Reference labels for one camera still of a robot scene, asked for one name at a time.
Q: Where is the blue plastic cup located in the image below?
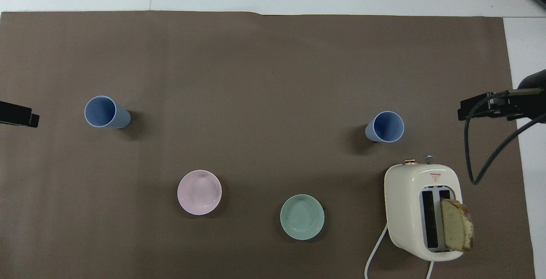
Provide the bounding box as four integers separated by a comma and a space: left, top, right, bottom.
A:
365, 111, 405, 143
84, 96, 131, 129

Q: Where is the pink plate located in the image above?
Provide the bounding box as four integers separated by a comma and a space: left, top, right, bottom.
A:
177, 170, 222, 216

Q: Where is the cream white toaster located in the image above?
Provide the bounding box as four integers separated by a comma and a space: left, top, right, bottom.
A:
384, 154, 464, 262

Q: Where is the green plate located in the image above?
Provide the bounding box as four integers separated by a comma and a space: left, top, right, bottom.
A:
280, 194, 325, 241

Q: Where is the white power cable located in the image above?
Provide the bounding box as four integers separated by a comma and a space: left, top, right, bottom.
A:
365, 223, 436, 279

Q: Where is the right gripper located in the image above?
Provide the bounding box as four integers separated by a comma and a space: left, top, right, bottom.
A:
515, 69, 546, 121

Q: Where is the black cable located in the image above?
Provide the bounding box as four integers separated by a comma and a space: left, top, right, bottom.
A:
464, 88, 546, 185

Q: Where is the slice of bread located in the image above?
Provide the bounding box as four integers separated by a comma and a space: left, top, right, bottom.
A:
440, 198, 475, 253

